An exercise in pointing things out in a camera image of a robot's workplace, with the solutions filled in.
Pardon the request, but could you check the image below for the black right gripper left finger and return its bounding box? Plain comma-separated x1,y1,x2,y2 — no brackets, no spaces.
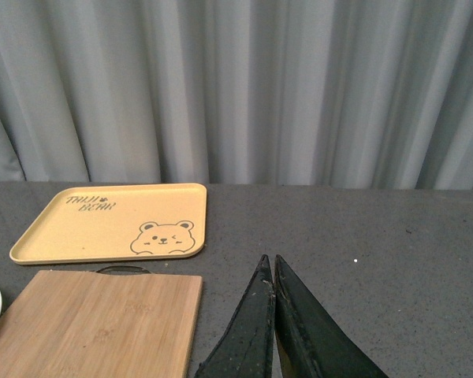
195,254,276,378

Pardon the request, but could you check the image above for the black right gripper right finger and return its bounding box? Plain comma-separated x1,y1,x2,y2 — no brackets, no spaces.
274,255,386,377

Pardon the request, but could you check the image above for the bamboo cutting board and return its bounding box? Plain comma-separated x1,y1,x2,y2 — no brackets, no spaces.
0,270,203,377

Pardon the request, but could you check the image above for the yellow bear tray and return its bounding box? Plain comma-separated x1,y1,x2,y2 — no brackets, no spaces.
9,183,207,265

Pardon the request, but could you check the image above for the grey curtain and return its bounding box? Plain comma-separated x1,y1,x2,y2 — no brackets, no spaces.
0,1,473,190

